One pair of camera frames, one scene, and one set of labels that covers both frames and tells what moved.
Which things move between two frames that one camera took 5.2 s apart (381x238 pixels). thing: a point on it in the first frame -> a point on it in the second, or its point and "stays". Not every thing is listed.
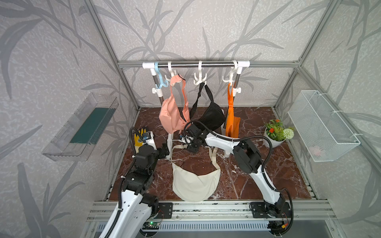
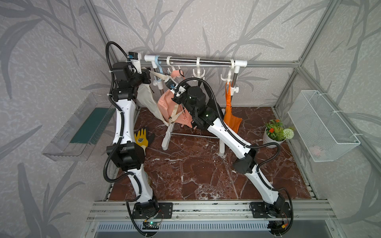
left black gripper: [161, 154] -> [144, 75]
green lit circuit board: [151, 225] stays
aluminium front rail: [303, 210] stays
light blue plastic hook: [161, 84] -> [156, 59]
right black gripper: [192, 149] -> [176, 99]
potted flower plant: [275, 135] stays
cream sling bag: [193, 188] -> [149, 97]
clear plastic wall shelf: [75, 140] stays
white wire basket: [324, 136] stays
